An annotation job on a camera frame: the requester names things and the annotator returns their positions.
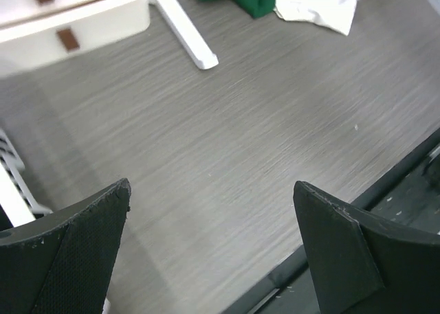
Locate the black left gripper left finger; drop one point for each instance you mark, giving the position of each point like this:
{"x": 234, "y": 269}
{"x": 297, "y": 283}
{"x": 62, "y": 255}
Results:
{"x": 63, "y": 262}

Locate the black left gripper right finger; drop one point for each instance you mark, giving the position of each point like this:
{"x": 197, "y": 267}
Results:
{"x": 363, "y": 263}

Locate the white graphic t-shirt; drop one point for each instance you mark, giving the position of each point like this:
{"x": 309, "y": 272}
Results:
{"x": 336, "y": 15}

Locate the white laundry basket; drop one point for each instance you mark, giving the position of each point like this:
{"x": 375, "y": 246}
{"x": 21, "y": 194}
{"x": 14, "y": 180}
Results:
{"x": 17, "y": 202}

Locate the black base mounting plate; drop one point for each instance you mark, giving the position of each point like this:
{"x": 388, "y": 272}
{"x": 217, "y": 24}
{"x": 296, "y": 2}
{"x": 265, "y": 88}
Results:
{"x": 407, "y": 194}

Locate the white drawer unit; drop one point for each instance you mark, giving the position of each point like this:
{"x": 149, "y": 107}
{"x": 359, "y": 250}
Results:
{"x": 36, "y": 33}

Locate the metal clothes rack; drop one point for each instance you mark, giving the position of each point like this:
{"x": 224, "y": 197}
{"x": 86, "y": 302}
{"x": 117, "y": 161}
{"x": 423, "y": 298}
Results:
{"x": 187, "y": 34}

